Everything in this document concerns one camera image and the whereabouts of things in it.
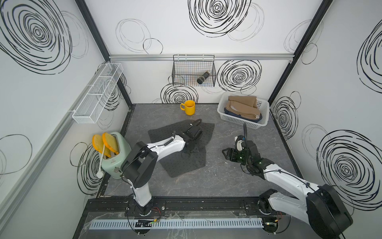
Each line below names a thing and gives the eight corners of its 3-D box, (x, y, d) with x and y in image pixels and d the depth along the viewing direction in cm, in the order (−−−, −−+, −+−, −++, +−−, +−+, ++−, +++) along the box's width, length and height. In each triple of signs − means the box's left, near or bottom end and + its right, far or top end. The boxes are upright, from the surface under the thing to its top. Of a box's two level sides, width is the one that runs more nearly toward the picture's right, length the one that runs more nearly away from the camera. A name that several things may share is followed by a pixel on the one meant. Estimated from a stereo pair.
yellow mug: (180, 115, 116) (179, 107, 109) (181, 108, 121) (180, 100, 114) (195, 115, 116) (195, 107, 109) (195, 108, 121) (195, 100, 114)
